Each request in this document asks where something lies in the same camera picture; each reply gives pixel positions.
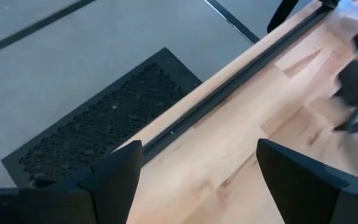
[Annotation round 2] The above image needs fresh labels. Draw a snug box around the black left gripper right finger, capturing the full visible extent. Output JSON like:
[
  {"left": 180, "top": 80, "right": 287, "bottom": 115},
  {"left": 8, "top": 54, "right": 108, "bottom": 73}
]
[{"left": 256, "top": 139, "right": 358, "bottom": 224}]

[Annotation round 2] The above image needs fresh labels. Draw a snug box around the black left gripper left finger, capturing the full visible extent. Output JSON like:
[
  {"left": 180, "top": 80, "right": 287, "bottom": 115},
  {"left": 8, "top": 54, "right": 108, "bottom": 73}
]
[{"left": 0, "top": 139, "right": 144, "bottom": 224}]

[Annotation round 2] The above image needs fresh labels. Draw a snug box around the clear plastic bin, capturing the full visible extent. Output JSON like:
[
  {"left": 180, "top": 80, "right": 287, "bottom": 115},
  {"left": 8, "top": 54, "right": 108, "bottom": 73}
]
[{"left": 329, "top": 0, "right": 358, "bottom": 44}]

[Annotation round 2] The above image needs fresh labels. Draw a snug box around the black perforated floor mat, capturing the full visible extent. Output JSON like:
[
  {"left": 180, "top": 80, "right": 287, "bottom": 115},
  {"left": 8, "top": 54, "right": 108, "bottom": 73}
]
[{"left": 1, "top": 47, "right": 203, "bottom": 189}]

